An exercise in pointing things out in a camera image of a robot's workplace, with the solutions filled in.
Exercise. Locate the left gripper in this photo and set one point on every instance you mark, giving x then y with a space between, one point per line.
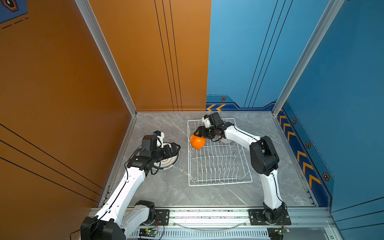
174 152

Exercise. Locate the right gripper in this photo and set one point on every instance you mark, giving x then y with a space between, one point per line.
201 131

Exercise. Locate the orange bowl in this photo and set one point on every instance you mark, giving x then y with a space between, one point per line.
197 142

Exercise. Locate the white plate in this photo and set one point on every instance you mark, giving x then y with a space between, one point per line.
166 164

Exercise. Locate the white wire dish rack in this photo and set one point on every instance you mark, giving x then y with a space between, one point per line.
218 162

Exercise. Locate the clear glass cup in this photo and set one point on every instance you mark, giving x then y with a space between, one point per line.
170 138

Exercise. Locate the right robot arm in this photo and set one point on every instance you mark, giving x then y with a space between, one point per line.
264 160

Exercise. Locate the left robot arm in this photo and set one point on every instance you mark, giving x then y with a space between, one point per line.
111 222

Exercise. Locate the left circuit board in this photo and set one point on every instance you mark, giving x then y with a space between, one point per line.
148 233

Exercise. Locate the circuit board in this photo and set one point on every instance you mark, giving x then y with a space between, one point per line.
277 234
148 233

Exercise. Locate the right circuit board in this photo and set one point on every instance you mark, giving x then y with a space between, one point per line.
277 234

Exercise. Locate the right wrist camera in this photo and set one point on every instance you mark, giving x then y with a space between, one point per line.
206 121

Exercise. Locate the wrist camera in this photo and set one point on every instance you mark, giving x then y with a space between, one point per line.
206 121
160 138

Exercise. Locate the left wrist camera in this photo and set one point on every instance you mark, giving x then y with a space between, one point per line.
160 138

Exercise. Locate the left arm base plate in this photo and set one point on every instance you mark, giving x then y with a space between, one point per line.
162 217

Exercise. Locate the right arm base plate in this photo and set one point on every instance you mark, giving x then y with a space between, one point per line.
260 217

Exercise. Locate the aluminium front rail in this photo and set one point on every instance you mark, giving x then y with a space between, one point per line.
233 223

